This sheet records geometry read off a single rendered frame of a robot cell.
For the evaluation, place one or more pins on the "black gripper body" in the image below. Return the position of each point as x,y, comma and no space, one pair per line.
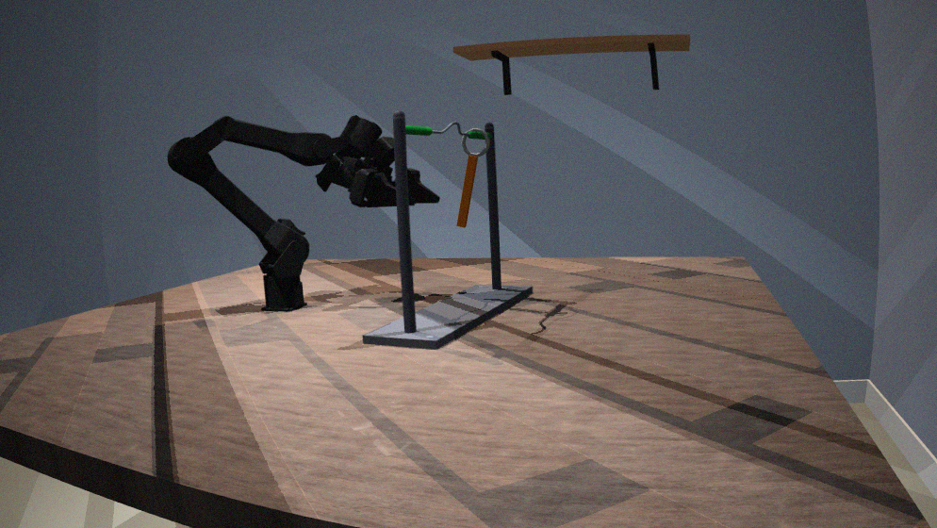
358,181

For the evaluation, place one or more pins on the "grey loop with orange handle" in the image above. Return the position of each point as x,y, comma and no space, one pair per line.
469,178

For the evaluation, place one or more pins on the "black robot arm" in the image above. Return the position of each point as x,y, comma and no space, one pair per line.
287,248

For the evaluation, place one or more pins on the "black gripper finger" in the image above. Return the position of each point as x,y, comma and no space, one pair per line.
418,191
382,193

